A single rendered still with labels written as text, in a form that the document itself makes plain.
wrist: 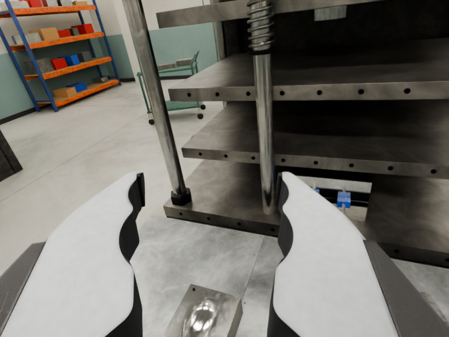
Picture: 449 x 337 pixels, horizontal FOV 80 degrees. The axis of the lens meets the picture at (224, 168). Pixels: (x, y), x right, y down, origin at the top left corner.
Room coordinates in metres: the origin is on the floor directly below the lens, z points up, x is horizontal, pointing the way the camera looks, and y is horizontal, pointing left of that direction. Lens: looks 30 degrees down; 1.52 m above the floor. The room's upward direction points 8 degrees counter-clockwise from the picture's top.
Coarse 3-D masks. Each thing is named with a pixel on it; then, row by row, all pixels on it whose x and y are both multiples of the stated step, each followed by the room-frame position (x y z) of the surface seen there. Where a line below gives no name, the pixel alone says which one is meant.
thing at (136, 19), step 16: (128, 0) 1.00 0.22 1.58; (128, 16) 1.01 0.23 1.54; (144, 16) 1.03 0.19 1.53; (144, 32) 1.01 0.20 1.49; (144, 48) 1.00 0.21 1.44; (224, 48) 1.62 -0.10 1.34; (144, 64) 1.00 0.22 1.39; (144, 80) 1.01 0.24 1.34; (160, 96) 1.01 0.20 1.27; (160, 112) 1.00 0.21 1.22; (160, 128) 1.00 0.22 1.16; (160, 144) 1.02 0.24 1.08; (176, 160) 1.01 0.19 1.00; (176, 176) 1.00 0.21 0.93; (176, 192) 1.00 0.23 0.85
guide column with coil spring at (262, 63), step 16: (256, 16) 0.85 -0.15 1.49; (256, 32) 0.85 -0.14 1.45; (256, 48) 0.85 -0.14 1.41; (256, 64) 0.86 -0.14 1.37; (256, 80) 0.86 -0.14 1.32; (256, 96) 0.87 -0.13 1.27; (272, 96) 0.86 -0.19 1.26; (272, 112) 0.85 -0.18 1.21; (272, 128) 0.85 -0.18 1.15; (272, 144) 0.85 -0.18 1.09; (272, 160) 0.85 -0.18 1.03; (272, 176) 0.85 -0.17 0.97; (272, 192) 0.85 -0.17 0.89; (272, 208) 0.84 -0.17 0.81
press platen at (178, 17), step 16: (240, 0) 0.95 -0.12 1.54; (272, 0) 0.91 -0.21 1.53; (288, 0) 0.89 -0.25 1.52; (304, 0) 0.87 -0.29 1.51; (320, 0) 0.85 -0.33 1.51; (336, 0) 0.83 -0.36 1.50; (352, 0) 0.81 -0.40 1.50; (368, 0) 0.80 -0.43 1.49; (160, 16) 1.07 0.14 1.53; (176, 16) 1.05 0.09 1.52; (192, 16) 1.02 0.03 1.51; (208, 16) 1.00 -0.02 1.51; (224, 16) 0.97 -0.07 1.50; (240, 16) 0.95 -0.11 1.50
